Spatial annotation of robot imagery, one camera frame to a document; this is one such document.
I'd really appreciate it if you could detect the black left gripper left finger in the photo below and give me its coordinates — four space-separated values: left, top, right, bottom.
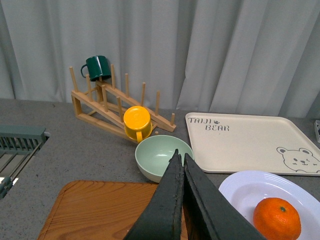
124 149 185 240

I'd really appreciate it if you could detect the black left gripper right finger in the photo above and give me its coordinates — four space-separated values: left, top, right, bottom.
183 153 265 240

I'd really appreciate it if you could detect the white round plate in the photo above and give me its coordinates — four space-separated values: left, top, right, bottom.
219 170 320 240

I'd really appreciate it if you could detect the orange mandarin fruit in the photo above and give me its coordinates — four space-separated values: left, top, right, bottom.
252 197 302 240

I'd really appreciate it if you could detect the light green bowl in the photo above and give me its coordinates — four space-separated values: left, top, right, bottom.
135 135 194 183

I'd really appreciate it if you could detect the beige bear tray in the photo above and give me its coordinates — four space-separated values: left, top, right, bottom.
185 112 320 176

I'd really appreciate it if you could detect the wooden cutting board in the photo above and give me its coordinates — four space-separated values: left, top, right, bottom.
37 180 188 240

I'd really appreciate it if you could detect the yellow mug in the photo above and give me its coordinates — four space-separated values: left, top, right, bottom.
123 106 153 143

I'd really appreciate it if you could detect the wooden dish rack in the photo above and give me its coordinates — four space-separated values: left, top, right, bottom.
69 65 176 143

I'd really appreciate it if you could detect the white cup holder rack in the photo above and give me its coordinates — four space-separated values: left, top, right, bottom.
314 119 320 143

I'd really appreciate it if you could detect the grey-green dish drainer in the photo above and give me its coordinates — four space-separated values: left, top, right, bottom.
0 124 50 199

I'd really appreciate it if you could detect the grey curtain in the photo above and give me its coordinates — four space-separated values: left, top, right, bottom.
0 0 320 118

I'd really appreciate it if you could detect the dark green mug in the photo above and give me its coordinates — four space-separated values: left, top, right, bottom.
80 55 112 82

